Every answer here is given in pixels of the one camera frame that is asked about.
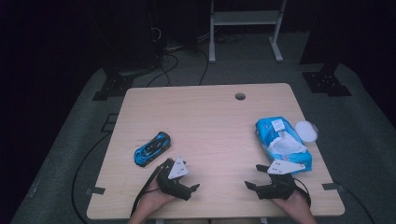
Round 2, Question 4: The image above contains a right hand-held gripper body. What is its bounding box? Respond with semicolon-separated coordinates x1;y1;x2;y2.
255;159;306;201

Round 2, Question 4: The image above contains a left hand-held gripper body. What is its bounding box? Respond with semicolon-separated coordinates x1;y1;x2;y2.
156;156;192;202

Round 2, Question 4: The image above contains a blue toy car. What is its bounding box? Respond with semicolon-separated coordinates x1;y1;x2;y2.
134;131;172;168

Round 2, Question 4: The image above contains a white wet wipe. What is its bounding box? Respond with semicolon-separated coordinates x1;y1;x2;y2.
267;132;308;155

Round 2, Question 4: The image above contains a blue wet wipes pack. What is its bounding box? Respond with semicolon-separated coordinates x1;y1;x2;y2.
255;116;319;175

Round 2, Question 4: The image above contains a person's right hand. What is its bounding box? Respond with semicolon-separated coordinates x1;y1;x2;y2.
272;189;312;218

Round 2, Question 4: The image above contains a person's left hand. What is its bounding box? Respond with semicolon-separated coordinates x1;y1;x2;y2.
136;178;177;218

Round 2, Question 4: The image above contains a grey tape strip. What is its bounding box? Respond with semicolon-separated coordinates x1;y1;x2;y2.
321;182;345;191
85;186;106;196

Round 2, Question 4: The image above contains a black stand base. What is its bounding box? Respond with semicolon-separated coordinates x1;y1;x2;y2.
92;74;135;102
302;63;353;97

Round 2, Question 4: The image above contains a white metal stand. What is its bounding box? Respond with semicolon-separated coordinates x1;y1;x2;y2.
208;0;288;63

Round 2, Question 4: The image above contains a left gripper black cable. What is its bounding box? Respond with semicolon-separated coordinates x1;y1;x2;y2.
130;164;163;217

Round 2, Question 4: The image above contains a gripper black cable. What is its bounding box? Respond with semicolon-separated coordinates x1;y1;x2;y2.
130;164;163;217
292;176;312;208

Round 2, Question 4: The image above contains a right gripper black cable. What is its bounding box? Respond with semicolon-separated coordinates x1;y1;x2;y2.
292;176;312;208

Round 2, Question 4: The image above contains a black floor cable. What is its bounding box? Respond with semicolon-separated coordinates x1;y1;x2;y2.
71;132;112;224
340;185;377;224
146;52;180;88
198;48;210;87

